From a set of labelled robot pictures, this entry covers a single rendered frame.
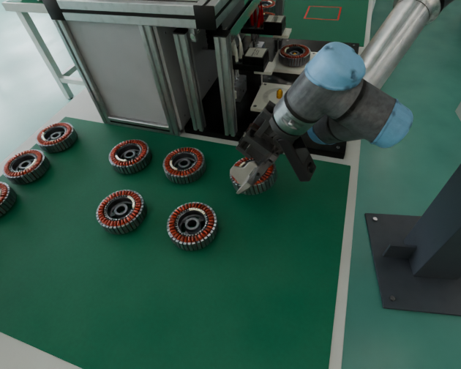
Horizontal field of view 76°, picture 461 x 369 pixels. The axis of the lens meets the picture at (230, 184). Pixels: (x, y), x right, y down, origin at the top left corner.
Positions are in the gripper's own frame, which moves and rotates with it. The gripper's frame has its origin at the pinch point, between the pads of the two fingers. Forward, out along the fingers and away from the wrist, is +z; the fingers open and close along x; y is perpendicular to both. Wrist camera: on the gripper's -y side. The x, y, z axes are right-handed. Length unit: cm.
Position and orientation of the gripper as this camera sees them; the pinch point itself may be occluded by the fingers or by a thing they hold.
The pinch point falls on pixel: (251, 174)
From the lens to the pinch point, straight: 71.7
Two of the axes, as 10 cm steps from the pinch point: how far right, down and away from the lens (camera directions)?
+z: -3.8, 4.2, 8.3
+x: -4.3, 7.1, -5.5
